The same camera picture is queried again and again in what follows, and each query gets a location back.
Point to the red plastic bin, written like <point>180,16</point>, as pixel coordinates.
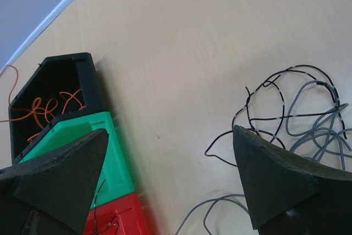
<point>123,216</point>

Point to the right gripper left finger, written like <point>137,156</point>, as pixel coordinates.
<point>52,193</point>

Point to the black plastic bin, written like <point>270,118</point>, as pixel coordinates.
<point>61,88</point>

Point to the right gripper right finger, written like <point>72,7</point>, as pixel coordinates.
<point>288,194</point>

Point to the green plastic bin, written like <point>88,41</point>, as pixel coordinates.
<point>115,180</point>

